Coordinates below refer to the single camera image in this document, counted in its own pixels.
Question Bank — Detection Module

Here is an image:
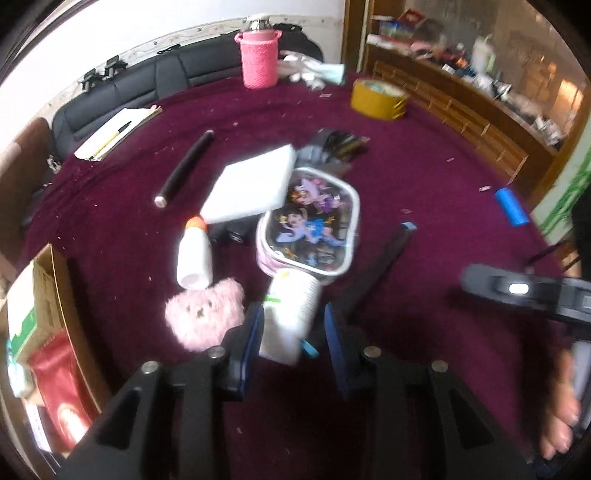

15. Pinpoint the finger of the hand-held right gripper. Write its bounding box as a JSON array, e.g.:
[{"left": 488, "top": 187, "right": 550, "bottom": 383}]
[{"left": 342, "top": 222, "right": 417, "bottom": 325}]

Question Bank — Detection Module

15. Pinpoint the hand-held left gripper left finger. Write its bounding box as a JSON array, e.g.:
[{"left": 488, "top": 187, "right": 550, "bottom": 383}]
[{"left": 60, "top": 302, "right": 266, "bottom": 480}]

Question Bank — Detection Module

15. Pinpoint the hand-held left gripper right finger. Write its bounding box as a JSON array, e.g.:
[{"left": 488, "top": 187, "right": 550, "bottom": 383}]
[{"left": 323, "top": 302, "right": 536, "bottom": 480}]

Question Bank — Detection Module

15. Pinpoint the white cylindrical bottle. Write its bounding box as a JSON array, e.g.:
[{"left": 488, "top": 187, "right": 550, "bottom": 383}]
[{"left": 259, "top": 270, "right": 322, "bottom": 367}]

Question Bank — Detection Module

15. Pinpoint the pink plush bear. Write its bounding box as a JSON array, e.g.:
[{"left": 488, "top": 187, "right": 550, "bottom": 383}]
[{"left": 165, "top": 278, "right": 245, "bottom": 352}]

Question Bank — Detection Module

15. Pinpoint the cartoon print clear pouch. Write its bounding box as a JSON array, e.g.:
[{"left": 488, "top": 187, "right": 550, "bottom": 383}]
[{"left": 255, "top": 167, "right": 361, "bottom": 288}]

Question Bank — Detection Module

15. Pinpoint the white glue bottle orange cap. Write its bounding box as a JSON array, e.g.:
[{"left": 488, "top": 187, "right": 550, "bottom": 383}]
[{"left": 177, "top": 216, "right": 214, "bottom": 291}]

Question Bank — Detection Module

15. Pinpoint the white foam block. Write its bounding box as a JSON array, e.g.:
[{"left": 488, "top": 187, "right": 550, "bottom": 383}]
[{"left": 199, "top": 144, "right": 297, "bottom": 224}]

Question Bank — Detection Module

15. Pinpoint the brown cardboard box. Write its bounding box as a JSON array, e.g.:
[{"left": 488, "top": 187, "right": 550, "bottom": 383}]
[{"left": 0, "top": 242, "right": 114, "bottom": 462}]

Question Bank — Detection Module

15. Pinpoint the person's right hand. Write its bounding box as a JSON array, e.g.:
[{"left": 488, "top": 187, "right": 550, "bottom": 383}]
[{"left": 538, "top": 351, "right": 583, "bottom": 462}]

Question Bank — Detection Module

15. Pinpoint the blue cylindrical battery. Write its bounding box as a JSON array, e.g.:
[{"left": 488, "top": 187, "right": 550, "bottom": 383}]
[{"left": 494, "top": 186, "right": 531, "bottom": 227}]

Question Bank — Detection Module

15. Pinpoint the black toy car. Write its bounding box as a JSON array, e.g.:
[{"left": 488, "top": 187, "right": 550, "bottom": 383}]
[{"left": 207, "top": 215, "right": 259, "bottom": 245}]

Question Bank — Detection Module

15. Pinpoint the yellow tape roll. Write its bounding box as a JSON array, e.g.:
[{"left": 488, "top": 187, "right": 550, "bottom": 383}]
[{"left": 350, "top": 78, "right": 409, "bottom": 121}]

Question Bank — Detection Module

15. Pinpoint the wooden shelf unit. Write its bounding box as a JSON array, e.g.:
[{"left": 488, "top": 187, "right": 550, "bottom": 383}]
[{"left": 344, "top": 0, "right": 591, "bottom": 208}]

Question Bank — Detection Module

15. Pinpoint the black flashlight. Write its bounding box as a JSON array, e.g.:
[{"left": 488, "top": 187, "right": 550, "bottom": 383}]
[{"left": 154, "top": 130, "right": 216, "bottom": 208}]

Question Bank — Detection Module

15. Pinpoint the red packet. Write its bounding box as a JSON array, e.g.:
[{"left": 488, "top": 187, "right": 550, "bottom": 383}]
[{"left": 28, "top": 330, "right": 100, "bottom": 455}]

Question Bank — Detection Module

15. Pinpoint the green and white box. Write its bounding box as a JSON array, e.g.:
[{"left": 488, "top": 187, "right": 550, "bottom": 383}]
[{"left": 7, "top": 263, "right": 63, "bottom": 365}]

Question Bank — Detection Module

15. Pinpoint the white plastic jug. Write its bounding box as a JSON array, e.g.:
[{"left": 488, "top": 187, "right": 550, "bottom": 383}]
[{"left": 471, "top": 36, "right": 497, "bottom": 70}]

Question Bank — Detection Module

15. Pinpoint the colourful cardboard box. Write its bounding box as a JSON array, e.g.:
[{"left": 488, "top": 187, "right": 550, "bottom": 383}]
[{"left": 372, "top": 9, "right": 428, "bottom": 42}]

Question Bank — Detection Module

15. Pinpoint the black bag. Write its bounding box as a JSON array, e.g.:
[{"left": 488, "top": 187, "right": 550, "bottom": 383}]
[{"left": 277, "top": 23, "right": 324, "bottom": 63}]

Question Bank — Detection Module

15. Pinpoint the pink crocheted bottle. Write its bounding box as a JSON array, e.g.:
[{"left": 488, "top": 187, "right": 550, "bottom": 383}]
[{"left": 235, "top": 16, "right": 281, "bottom": 89}]

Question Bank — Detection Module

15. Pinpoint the yellow black pen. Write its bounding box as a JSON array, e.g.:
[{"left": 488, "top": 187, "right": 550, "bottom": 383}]
[{"left": 90, "top": 121, "right": 133, "bottom": 158}]

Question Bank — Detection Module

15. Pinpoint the white notepad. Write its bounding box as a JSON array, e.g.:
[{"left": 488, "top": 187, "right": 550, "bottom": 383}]
[{"left": 74, "top": 105, "right": 163, "bottom": 162}]

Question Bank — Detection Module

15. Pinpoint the black leather sofa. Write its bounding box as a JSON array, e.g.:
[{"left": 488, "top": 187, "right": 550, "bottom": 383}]
[{"left": 52, "top": 30, "right": 324, "bottom": 162}]

